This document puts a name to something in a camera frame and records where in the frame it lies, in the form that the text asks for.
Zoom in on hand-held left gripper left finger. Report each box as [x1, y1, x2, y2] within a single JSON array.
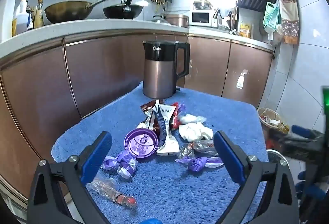
[[27, 131, 113, 224]]

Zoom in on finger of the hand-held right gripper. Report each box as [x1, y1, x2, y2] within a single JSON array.
[[291, 125, 324, 141], [279, 135, 322, 160]]

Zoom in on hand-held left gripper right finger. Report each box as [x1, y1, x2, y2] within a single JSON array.
[[213, 130, 300, 224]]

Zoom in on small purple candy wrapper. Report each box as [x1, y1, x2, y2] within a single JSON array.
[[101, 156, 119, 170], [116, 152, 138, 179]]

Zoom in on beige waste bin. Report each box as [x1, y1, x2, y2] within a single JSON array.
[[257, 107, 290, 138]]

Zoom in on clear wrapper with red print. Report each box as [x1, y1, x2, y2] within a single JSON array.
[[176, 140, 219, 161]]

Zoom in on long purple candy wrapper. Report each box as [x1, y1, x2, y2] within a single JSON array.
[[175, 156, 224, 172]]

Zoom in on clear sausage wrapper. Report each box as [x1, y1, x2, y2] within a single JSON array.
[[87, 178, 137, 209]]

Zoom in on large white tissue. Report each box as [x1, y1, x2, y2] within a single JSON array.
[[178, 122, 214, 142]]

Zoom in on purple plastic lid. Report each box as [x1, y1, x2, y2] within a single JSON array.
[[124, 129, 158, 162]]

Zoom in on small white tissue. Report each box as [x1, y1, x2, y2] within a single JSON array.
[[180, 114, 207, 126]]

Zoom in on silver foil wrapper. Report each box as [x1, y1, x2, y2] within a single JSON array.
[[136, 113, 155, 129]]

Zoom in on red snack wrapper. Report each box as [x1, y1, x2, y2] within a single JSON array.
[[169, 102, 186, 131]]

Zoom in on white and blue long wrapper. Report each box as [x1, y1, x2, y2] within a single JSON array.
[[151, 103, 181, 156]]

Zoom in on dark brown snack wrapper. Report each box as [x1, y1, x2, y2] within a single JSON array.
[[140, 101, 157, 114]]

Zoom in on person's right hand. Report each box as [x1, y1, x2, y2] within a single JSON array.
[[295, 170, 325, 201]]

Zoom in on white round bucket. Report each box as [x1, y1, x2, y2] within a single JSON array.
[[266, 148, 289, 166]]

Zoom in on blue towel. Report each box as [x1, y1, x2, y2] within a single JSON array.
[[51, 80, 269, 224]]

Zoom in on brown kitchen cabinets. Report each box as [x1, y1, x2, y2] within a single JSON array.
[[0, 18, 275, 200]]

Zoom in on brown electric kettle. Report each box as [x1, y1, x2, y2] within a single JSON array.
[[142, 40, 191, 99]]

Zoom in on yellow packet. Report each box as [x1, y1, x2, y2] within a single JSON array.
[[240, 22, 253, 38]]

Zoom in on floral apron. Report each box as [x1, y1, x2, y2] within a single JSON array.
[[278, 0, 300, 45]]

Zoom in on green bag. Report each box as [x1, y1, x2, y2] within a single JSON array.
[[263, 2, 281, 33]]

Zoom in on metal faucet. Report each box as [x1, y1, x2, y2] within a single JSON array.
[[227, 11, 237, 33]]

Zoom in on white microwave oven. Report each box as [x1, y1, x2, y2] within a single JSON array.
[[189, 9, 219, 28]]

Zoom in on copper pot on counter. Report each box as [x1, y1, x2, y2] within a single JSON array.
[[167, 14, 190, 27]]

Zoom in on black frying pan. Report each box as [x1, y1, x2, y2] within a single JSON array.
[[103, 0, 144, 20]]

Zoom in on brass wok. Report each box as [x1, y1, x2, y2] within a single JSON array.
[[44, 0, 129, 25]]

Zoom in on brown glass bottle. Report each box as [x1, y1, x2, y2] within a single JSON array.
[[34, 0, 45, 29]]

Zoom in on metal bowl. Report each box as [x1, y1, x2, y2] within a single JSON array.
[[193, 0, 212, 10]]

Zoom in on white bottle with yellow cap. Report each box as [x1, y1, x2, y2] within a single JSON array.
[[12, 0, 30, 36]]

